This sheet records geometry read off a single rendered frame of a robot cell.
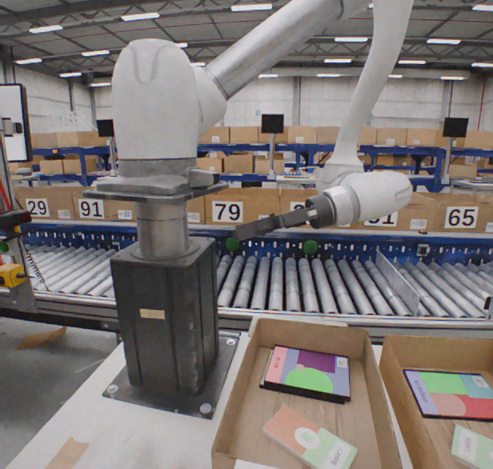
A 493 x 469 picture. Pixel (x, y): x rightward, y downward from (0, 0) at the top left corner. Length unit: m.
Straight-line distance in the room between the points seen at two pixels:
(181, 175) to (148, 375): 0.45
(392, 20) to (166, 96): 0.48
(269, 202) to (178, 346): 0.98
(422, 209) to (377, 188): 0.96
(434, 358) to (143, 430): 0.69
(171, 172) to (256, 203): 0.97
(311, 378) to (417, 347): 0.28
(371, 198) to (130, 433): 0.69
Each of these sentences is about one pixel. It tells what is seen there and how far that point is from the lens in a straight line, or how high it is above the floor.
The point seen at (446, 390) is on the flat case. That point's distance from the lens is 0.83.
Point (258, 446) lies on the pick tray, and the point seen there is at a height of 0.76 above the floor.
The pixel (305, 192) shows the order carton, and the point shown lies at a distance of 1.75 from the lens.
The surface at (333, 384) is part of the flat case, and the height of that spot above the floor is 0.79.
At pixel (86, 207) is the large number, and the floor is 0.97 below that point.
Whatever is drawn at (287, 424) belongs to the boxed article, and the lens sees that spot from 0.66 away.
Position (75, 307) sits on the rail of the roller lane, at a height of 0.71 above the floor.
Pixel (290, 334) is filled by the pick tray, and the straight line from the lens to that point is 0.81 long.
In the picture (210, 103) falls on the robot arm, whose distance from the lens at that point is 0.73.
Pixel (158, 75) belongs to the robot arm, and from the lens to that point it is 0.55.
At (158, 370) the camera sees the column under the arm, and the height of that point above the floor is 0.82.
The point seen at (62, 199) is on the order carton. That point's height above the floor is 1.01.
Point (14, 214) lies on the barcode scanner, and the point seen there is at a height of 1.08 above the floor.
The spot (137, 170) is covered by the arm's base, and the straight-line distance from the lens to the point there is 0.54.
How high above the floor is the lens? 1.28
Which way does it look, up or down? 15 degrees down
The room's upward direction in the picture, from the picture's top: straight up
